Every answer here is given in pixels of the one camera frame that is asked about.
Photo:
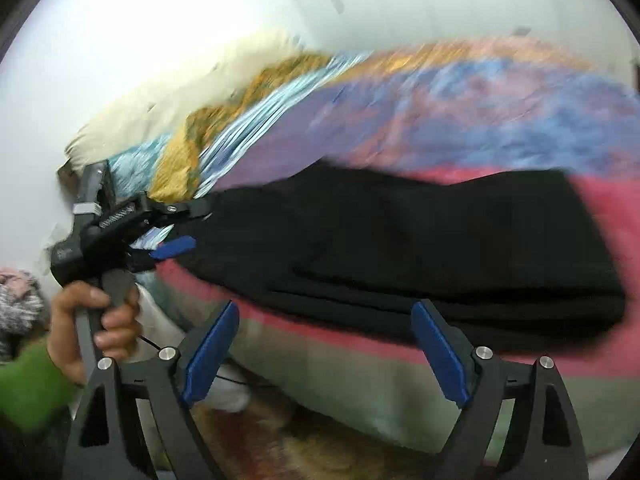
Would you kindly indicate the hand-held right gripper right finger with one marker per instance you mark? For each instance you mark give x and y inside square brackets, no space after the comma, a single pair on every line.
[442,355]

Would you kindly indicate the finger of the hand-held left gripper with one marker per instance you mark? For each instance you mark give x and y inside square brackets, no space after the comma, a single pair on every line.
[180,208]
[175,247]

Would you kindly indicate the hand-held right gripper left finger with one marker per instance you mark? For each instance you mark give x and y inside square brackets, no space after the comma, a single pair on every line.
[210,360]

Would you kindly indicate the black pants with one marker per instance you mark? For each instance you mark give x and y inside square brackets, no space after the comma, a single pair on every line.
[400,240]

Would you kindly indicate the person's left forearm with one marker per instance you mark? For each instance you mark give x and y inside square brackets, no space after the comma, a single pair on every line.
[30,385]

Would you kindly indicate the person's left hand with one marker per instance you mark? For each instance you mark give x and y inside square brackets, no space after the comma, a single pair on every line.
[65,330]

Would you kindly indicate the yellow floral blanket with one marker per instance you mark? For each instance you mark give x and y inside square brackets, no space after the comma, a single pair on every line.
[180,160]

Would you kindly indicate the teal patterned pillow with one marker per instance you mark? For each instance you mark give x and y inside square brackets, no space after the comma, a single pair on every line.
[135,160]

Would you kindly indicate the pink grey knitted cloth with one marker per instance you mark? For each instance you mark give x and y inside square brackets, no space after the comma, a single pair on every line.
[17,305]

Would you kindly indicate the cream padded headboard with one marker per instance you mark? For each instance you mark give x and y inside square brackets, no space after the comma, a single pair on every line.
[160,110]

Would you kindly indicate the light blue striped sheet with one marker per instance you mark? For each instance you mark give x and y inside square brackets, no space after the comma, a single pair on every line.
[260,110]

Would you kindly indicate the patterned rug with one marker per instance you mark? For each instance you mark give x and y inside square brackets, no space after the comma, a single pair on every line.
[310,440]

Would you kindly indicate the colourful patchwork quilt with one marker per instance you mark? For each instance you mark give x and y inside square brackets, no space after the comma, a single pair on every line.
[450,100]

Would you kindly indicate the white wardrobe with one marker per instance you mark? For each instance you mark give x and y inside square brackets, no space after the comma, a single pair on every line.
[400,0]

